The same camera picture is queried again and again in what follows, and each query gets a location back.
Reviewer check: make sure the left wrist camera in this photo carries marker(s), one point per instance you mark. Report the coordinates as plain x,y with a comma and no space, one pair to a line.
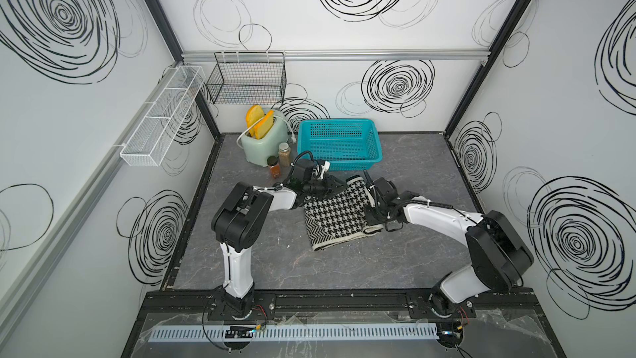
322,167

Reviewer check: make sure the mint green toaster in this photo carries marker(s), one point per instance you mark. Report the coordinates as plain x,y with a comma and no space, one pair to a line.
257,151

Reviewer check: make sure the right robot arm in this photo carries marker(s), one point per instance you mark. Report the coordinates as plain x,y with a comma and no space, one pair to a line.
498,255

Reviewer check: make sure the black wire wall basket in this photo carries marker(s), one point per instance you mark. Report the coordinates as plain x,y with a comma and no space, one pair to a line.
248,78

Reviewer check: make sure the yellow toast slice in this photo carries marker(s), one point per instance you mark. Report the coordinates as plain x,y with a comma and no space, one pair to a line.
263,126
253,115

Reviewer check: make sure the teal plastic basket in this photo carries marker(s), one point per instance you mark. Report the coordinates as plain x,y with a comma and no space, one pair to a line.
350,144

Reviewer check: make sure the grey slotted cable duct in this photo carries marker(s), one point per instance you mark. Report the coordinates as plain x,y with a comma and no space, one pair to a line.
297,332

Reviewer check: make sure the dark spice jar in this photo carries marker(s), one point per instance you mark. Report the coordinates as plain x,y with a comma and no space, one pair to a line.
274,167

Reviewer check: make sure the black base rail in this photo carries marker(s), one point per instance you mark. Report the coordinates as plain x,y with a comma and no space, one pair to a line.
418,303

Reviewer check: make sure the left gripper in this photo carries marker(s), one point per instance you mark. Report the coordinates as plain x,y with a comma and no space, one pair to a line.
329,190

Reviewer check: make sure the light spice jar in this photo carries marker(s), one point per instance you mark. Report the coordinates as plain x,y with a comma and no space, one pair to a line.
284,154

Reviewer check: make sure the yellow toast slice rear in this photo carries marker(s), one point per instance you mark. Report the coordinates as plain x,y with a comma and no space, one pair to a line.
253,115

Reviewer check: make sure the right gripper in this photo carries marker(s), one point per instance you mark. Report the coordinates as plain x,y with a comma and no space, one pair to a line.
370,220

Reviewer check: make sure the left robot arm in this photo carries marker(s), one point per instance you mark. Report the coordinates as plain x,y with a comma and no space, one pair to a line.
240,220

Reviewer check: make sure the white wire wall shelf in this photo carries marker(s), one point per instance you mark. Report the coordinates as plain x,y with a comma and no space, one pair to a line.
176,93

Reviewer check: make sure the yellow toast slice front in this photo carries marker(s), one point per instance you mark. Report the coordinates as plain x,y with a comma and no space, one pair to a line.
263,126

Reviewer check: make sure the black white patterned scarf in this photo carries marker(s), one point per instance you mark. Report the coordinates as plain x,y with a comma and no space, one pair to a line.
341,218

